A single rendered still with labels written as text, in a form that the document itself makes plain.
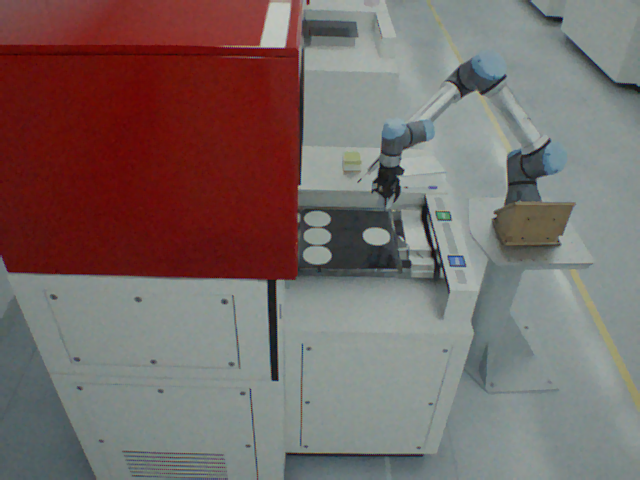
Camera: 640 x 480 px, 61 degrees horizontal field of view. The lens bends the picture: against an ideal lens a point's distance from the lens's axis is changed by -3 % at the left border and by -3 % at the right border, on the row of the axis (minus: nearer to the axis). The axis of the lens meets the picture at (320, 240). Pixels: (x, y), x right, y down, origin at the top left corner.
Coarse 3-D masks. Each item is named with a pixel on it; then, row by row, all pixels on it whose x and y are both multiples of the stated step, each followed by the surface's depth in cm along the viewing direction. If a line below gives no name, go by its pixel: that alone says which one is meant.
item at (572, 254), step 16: (480, 208) 241; (496, 208) 241; (480, 224) 232; (480, 240) 223; (496, 240) 223; (560, 240) 225; (576, 240) 225; (496, 256) 216; (512, 256) 216; (528, 256) 216; (544, 256) 216; (560, 256) 217; (576, 256) 217
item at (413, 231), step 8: (400, 216) 225; (408, 224) 220; (416, 224) 220; (408, 232) 216; (416, 232) 216; (424, 232) 216; (408, 240) 212; (416, 240) 212; (424, 240) 212; (408, 256) 206; (416, 256) 205; (424, 256) 205; (416, 272) 198; (424, 272) 198; (432, 272) 198
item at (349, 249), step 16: (304, 224) 214; (336, 224) 215; (352, 224) 215; (368, 224) 216; (384, 224) 216; (304, 240) 207; (336, 240) 208; (352, 240) 208; (336, 256) 200; (352, 256) 201; (368, 256) 201; (384, 256) 201
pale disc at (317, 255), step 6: (312, 246) 204; (318, 246) 204; (306, 252) 202; (312, 252) 202; (318, 252) 202; (324, 252) 202; (330, 252) 202; (306, 258) 199; (312, 258) 199; (318, 258) 199; (324, 258) 199; (330, 258) 199; (318, 264) 197
